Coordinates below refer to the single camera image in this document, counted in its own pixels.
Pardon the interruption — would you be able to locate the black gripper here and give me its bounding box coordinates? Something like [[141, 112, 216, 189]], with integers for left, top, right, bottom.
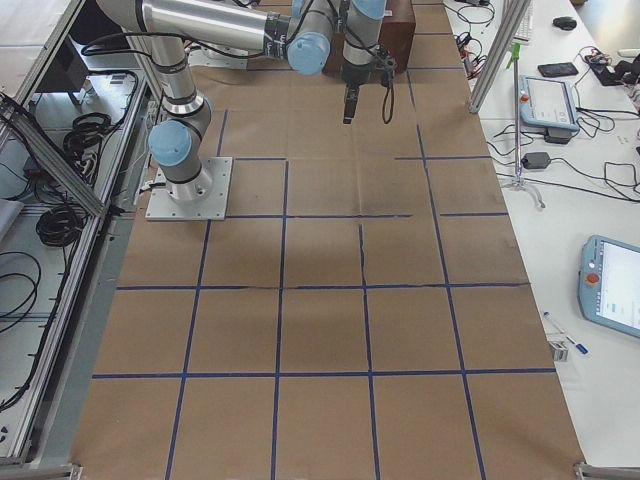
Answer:
[[341, 43, 396, 124]]

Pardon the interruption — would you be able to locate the dark wooden drawer box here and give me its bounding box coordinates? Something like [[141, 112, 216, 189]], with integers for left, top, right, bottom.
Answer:
[[323, 0, 416, 76]]

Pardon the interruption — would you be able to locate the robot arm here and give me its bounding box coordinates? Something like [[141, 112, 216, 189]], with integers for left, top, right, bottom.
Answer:
[[98, 1, 396, 212]]

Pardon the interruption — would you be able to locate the black power adapter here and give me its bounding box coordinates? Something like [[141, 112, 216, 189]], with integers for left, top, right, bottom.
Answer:
[[521, 152, 551, 170]]

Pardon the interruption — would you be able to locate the teach pendant tablet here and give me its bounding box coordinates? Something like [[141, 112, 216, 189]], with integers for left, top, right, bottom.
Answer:
[[518, 75, 579, 132]]

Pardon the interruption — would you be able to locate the black smartphone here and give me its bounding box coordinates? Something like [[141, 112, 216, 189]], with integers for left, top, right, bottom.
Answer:
[[537, 62, 578, 78]]

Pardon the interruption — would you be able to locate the black computer mouse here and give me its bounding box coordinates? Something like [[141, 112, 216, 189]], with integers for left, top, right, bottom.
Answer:
[[552, 16, 577, 31]]

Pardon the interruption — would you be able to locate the blue white pen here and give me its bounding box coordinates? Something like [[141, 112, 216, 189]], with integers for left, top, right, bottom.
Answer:
[[542, 311, 589, 361]]

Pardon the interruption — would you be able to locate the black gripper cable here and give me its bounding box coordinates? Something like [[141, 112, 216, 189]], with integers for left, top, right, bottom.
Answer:
[[339, 0, 396, 125]]

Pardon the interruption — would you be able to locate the green handled grabber stick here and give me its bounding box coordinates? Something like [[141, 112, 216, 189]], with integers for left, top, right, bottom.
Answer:
[[502, 43, 546, 211]]

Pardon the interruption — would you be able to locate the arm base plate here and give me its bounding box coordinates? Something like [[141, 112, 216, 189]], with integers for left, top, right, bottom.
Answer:
[[145, 157, 233, 221]]

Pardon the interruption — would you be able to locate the aluminium frame post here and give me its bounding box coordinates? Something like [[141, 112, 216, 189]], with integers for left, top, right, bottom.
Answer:
[[468, 0, 533, 113]]

